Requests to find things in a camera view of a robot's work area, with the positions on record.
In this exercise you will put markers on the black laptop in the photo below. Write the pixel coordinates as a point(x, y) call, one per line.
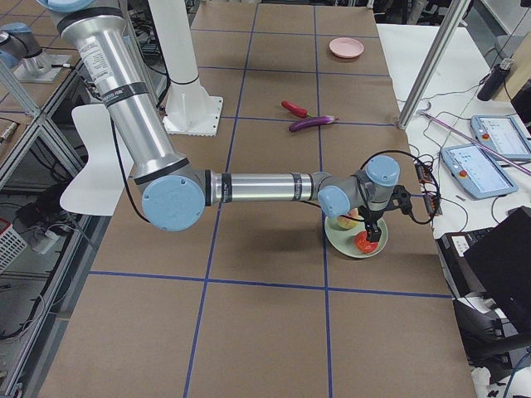
point(494, 261)

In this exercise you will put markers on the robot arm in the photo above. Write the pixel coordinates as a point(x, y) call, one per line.
point(174, 193)
point(21, 52)

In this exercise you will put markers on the pink plate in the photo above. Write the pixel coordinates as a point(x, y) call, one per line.
point(346, 47)

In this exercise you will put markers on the blue teach pendant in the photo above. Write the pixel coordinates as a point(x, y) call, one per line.
point(502, 134)
point(480, 175)

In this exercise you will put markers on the blue teach pendant near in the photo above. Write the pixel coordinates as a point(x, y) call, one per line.
point(480, 175)

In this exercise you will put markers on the white chair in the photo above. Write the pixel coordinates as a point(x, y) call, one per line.
point(96, 189)

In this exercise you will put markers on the green plate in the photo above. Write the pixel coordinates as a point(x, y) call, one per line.
point(343, 240)

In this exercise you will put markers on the purple eggplant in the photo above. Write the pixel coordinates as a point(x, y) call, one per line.
point(312, 122)

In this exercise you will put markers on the red chili pepper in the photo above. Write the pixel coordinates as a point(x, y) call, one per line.
point(295, 109)

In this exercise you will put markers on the black water bottle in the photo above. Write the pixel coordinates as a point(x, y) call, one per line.
point(495, 79)

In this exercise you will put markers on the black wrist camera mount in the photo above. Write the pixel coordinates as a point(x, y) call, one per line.
point(401, 200)

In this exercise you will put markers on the red yellow pomegranate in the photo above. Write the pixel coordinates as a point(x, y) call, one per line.
point(362, 243)

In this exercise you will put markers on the blue teach pendant far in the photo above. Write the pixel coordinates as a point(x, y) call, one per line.
point(502, 134)

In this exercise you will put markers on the peach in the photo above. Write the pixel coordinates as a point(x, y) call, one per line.
point(348, 221)

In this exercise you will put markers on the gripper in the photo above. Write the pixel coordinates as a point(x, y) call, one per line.
point(370, 217)

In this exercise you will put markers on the aluminium frame post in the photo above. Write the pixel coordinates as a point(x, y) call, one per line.
point(438, 47)

